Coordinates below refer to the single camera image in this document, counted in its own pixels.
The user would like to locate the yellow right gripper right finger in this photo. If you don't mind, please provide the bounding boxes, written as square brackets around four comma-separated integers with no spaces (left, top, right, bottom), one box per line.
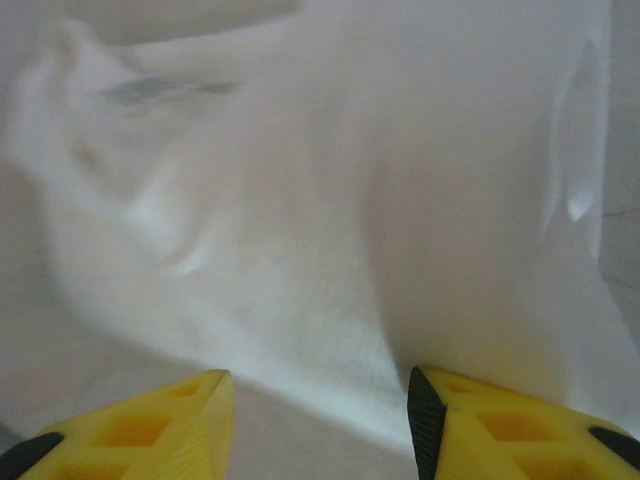
[407,364,640,480]

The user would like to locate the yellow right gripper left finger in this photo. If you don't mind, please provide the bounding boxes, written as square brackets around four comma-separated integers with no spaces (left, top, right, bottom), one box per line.
[0,368,236,480]

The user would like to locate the white t-shirt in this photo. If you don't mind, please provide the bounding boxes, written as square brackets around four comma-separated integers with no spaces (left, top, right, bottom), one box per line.
[0,0,640,454]

